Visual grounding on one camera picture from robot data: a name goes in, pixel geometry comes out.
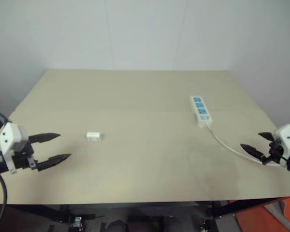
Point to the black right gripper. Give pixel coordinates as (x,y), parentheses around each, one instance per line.
(274,149)

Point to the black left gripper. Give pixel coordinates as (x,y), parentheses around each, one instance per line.
(23,158)

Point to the white plug adapter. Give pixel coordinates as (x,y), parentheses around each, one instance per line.
(94,137)

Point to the white blue power strip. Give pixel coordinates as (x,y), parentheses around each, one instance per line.
(200,110)

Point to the orange panel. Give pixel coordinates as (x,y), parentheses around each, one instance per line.
(256,217)

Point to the dark rounded shape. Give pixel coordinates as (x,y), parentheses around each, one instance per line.
(116,226)

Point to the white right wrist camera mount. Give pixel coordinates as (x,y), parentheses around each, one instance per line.
(288,137)

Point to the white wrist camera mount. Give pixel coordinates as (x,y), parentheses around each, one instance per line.
(10,137)
(288,137)

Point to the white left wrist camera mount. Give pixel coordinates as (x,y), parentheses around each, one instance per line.
(10,137)

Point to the black table frame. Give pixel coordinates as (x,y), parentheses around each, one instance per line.
(244,205)

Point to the small metal bracket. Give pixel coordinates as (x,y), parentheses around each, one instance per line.
(77,221)

